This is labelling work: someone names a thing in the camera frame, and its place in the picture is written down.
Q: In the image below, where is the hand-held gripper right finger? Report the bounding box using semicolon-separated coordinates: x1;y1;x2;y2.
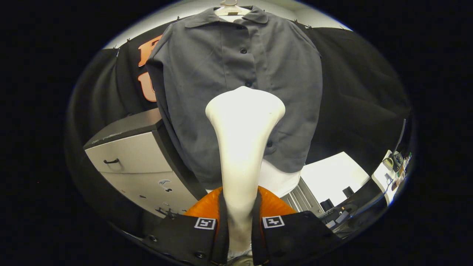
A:
251;186;342;265

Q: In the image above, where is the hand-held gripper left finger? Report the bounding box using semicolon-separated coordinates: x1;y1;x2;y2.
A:
142;186;230;265

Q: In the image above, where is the white garment steamer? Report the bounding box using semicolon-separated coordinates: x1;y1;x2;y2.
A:
205;86;286;255

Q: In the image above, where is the grey button shirt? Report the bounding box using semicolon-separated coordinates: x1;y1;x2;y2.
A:
145;6;323;191

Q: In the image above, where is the white garment form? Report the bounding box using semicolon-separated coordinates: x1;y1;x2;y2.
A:
214;0;302;198

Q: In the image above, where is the white low cabinet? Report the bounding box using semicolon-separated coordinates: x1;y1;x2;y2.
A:
281;151;371;216

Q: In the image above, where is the grey drawer cabinet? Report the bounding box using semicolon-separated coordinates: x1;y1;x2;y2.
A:
83;108;207;218

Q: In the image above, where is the white side desk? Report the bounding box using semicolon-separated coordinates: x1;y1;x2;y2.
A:
371;150;412;205

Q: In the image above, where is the dark computer monitor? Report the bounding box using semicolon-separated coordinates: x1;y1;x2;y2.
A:
396;117;414;154

